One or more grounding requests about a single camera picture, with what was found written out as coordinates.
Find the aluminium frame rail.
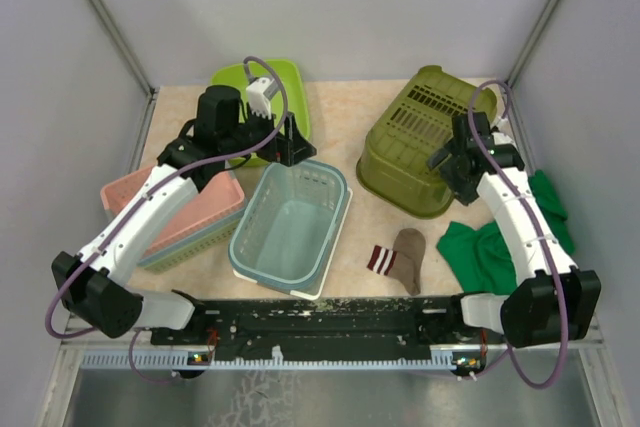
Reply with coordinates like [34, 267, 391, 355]
[64, 314, 604, 346]

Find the brown striped sock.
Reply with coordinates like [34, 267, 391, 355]
[367, 228, 426, 296]

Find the olive green large container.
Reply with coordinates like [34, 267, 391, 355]
[356, 65, 476, 219]

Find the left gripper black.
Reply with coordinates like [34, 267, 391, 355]
[220, 101, 316, 166]

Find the white perforated basket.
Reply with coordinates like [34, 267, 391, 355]
[232, 188, 353, 301]

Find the pink perforated basket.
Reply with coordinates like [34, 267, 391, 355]
[100, 165, 245, 259]

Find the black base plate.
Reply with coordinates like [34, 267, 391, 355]
[151, 296, 501, 376]

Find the grey slotted cable duct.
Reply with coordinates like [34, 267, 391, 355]
[79, 349, 506, 372]

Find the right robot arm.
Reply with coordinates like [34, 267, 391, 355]
[427, 112, 601, 348]

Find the light green perforated basket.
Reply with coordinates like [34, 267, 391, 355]
[133, 211, 246, 275]

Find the lime green plastic tub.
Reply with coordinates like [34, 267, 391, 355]
[210, 58, 312, 168]

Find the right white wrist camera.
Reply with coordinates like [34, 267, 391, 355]
[492, 118, 515, 146]

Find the light blue perforated basket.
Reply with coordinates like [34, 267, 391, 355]
[228, 160, 349, 291]

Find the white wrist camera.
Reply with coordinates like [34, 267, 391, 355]
[245, 77, 277, 119]
[492, 118, 515, 146]

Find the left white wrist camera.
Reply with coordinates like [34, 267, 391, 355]
[245, 77, 277, 119]

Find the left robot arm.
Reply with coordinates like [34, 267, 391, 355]
[45, 77, 317, 344]

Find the green cloth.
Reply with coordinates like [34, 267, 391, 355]
[436, 170, 576, 295]

